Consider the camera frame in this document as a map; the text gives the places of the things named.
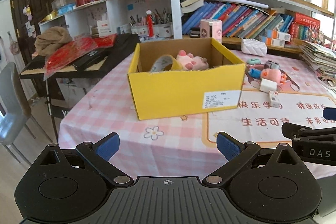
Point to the pink cylindrical box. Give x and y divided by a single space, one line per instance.
211 28

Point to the white pen holder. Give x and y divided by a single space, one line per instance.
159 30

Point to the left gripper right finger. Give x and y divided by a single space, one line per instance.
266 184

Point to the white quilted purse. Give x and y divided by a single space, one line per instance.
253 47

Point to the white eraser block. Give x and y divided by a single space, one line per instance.
268 85

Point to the brown plush cloth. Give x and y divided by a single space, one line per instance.
51 40

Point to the red tassel ornament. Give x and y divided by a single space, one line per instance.
149 21

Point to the white rolled poster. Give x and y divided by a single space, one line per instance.
245 2

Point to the black flat box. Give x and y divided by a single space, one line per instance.
90 59

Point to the pink pig paw plush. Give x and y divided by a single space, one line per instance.
189 62

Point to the yellow cardboard box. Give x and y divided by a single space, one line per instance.
175 92

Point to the black electric piano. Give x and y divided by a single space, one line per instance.
124 46

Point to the yellow tape roll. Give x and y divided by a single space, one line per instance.
165 63

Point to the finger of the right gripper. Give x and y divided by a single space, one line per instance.
329 113

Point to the grey chair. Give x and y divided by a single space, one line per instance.
18 110

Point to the row of blue books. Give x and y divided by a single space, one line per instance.
236 20

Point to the mint green toy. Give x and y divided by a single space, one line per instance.
254 61

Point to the orange white small box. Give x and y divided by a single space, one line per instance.
275 38

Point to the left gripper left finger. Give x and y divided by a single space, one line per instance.
65 185

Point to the red thick book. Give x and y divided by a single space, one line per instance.
303 27

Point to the pink pig figurine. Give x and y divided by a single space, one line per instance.
274 75

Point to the stack of magazines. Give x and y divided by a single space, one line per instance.
322 61

